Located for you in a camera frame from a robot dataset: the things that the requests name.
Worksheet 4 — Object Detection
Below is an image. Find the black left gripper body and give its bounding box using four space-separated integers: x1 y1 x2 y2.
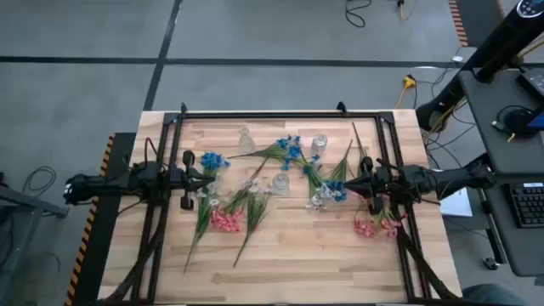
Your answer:
167 150 196 211

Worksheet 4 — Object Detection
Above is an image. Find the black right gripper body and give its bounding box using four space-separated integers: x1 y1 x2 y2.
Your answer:
360 156 403 216

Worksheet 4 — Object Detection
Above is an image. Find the ribbed clear glass vase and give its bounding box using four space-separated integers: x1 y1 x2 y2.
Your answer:
271 173 291 196

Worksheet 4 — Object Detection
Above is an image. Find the conical clear glass vase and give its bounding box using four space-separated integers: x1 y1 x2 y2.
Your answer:
237 126 256 155

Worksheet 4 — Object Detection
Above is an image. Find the diamond-cut clear glass vase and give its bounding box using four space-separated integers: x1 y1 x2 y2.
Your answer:
310 133 329 157

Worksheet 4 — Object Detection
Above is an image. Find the white paper sheet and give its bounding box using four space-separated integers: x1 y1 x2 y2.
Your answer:
439 186 473 218

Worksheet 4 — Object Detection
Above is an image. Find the black platform with hazard stripes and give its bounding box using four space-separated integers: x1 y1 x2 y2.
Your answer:
64 132 138 306

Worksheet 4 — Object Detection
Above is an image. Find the dark grey desk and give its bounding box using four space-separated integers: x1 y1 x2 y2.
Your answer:
437 63 544 277

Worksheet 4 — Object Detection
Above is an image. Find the black keyboard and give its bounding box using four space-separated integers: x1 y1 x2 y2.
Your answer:
503 181 544 230

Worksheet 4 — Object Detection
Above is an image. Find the person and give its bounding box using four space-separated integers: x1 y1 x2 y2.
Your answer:
461 283 520 306

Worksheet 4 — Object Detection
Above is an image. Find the black flat desk device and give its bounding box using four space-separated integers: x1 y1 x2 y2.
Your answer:
516 66 544 103

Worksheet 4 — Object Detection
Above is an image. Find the black tower fan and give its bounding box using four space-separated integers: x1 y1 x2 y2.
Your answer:
415 0 544 132

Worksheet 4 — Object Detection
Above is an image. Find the black hazard-striped floor mat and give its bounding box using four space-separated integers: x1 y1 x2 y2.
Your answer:
448 0 507 48

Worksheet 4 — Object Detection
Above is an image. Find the yellow power plug with cable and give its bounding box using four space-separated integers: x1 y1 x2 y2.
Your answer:
394 74 418 110

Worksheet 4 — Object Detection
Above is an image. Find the black looped floor cable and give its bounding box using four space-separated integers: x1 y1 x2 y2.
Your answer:
20 165 59 197

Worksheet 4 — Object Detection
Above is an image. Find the yellow floor cable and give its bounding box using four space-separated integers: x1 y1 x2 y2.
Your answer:
397 0 418 21

